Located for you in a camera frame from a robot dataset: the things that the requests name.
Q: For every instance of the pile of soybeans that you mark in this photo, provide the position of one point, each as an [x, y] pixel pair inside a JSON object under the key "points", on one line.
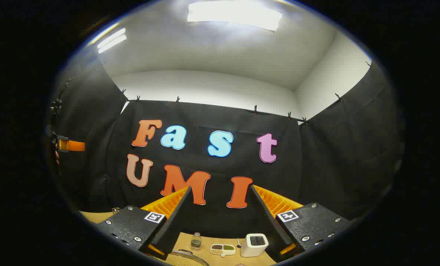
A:
{"points": [[184, 261]]}

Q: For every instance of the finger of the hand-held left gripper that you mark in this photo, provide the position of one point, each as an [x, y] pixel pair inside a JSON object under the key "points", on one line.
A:
{"points": [[74, 146]]}

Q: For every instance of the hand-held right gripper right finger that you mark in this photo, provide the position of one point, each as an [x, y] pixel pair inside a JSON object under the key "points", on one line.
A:
{"points": [[268, 221]]}

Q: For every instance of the clear plastic water bottle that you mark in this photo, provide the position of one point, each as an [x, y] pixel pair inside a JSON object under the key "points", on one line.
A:
{"points": [[195, 242]]}

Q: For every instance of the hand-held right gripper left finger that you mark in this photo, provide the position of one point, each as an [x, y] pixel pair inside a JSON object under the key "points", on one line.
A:
{"points": [[173, 221]]}

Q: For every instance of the row of black cloth clips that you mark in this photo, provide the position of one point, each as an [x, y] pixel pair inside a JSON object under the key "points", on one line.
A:
{"points": [[255, 109]]}

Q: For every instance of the small ceiling light panel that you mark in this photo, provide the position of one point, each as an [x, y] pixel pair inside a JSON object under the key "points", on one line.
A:
{"points": [[111, 40]]}

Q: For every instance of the white toaster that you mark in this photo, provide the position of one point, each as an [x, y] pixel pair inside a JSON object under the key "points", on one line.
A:
{"points": [[253, 248]]}

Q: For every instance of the white divided bean dish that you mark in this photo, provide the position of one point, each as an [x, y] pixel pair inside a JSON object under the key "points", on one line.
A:
{"points": [[222, 249]]}

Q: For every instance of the large ceiling light panel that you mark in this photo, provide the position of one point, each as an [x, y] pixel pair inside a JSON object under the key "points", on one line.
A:
{"points": [[234, 15]]}

